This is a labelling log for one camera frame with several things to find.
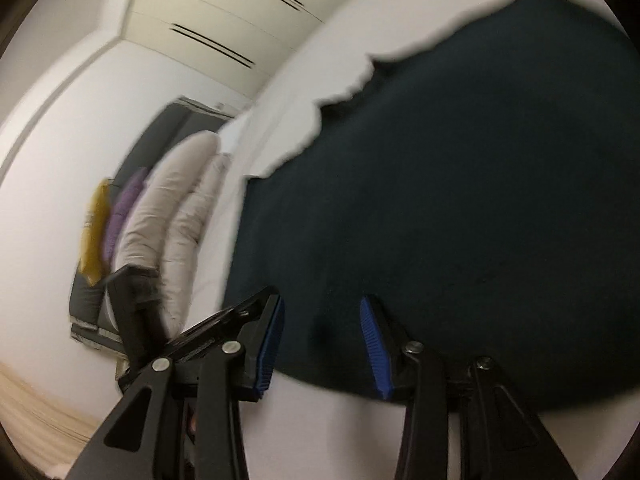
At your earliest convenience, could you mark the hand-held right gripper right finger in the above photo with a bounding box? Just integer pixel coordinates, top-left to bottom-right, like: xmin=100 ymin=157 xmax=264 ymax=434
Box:
xmin=359 ymin=294 xmax=581 ymax=480

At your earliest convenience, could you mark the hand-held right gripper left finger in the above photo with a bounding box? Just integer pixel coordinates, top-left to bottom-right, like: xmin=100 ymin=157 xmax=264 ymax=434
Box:
xmin=65 ymin=287 xmax=287 ymax=480

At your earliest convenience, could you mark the dark green sweater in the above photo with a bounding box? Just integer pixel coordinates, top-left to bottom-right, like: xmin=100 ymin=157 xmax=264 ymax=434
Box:
xmin=220 ymin=0 xmax=639 ymax=413

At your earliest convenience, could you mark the yellow pillow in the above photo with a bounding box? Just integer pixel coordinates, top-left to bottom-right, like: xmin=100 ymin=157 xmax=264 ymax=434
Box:
xmin=80 ymin=177 xmax=114 ymax=287

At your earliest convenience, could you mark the beige duvet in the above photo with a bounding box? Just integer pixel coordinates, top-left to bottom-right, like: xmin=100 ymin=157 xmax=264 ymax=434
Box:
xmin=117 ymin=130 xmax=233 ymax=341

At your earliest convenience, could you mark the purple pillow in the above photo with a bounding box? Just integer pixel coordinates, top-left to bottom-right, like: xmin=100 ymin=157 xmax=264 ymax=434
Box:
xmin=102 ymin=167 xmax=151 ymax=267

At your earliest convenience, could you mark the grey padded headboard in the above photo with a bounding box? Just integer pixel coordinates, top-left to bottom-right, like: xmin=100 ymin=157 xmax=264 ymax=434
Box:
xmin=67 ymin=99 xmax=232 ymax=361

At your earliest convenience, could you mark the bed with white sheet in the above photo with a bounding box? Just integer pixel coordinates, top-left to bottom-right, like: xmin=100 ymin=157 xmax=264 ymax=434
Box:
xmin=190 ymin=0 xmax=640 ymax=480

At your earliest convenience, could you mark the cream wardrobe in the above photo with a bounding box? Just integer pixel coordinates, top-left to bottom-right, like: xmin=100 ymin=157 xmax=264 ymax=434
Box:
xmin=119 ymin=0 xmax=386 ymax=102

